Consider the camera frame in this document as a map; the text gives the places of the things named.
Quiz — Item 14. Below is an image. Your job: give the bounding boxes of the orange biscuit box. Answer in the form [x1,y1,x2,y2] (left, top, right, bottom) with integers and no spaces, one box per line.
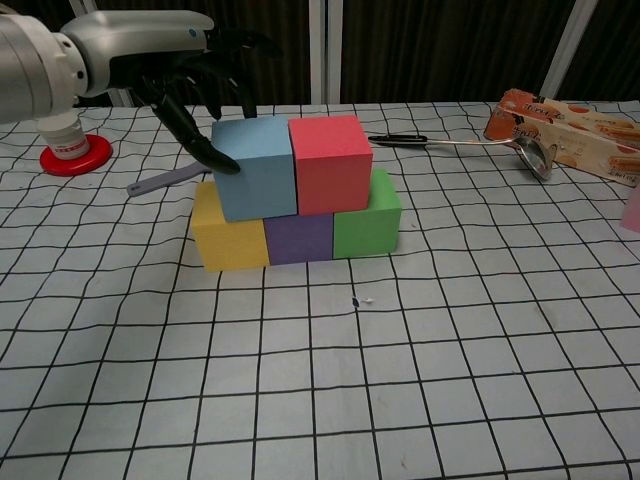
[483,88,640,187]

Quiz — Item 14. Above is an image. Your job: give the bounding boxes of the purple foam cube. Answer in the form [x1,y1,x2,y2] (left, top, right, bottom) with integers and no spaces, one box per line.
[263,213,335,266]

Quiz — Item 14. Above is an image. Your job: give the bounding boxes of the red round disc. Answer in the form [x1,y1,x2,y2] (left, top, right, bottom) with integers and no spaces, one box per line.
[39,133,114,177]

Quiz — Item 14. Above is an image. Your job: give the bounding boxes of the red foam cube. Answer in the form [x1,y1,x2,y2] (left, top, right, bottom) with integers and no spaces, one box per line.
[288,114,374,216]

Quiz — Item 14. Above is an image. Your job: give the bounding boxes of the grey brush black bristles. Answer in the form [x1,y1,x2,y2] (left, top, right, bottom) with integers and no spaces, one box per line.
[126,164,214,197]

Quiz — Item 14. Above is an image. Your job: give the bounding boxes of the yellow foam cube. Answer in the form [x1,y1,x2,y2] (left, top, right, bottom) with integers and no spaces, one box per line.
[191,180,271,273]

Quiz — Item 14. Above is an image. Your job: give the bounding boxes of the white black-grid tablecloth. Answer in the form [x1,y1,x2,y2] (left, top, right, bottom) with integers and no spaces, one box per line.
[0,99,640,480]

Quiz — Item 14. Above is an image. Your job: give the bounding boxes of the white plastic jar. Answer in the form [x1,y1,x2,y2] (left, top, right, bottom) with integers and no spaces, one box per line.
[38,113,89,160]

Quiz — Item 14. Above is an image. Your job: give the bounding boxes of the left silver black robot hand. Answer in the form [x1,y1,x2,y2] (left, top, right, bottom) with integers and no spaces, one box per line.
[59,10,281,175]

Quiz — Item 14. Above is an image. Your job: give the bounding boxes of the pink foam cube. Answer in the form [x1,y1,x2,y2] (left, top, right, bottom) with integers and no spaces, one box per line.
[619,187,640,231]

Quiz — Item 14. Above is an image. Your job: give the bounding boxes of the steel ladle black handle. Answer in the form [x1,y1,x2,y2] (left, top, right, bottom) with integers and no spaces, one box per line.
[368,133,560,182]

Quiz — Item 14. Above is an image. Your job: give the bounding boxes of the light blue foam cube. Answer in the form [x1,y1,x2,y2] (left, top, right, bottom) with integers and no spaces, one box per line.
[211,118,299,223]

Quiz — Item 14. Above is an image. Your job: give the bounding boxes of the green foam cube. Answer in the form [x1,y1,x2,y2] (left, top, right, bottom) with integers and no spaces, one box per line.
[332,168,404,260]

